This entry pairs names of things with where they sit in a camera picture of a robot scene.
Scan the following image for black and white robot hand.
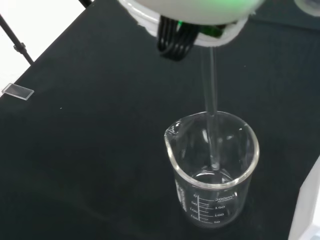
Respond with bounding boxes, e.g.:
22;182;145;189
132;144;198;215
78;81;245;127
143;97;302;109
118;0;265;62

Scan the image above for clear glass beaker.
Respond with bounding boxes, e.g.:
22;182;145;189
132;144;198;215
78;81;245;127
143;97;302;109
163;111;261;230

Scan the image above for white test tube rack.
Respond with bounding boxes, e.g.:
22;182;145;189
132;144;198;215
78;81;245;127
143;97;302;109
287;154;320;240

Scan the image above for black bench cloth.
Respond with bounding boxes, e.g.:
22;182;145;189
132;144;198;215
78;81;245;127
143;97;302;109
0;0;320;240

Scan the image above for clear cloth clip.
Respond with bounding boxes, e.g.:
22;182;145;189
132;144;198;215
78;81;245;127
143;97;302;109
1;82;35;102

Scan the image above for black camera tripod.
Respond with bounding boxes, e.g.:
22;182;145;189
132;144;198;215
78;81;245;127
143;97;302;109
0;0;95;65

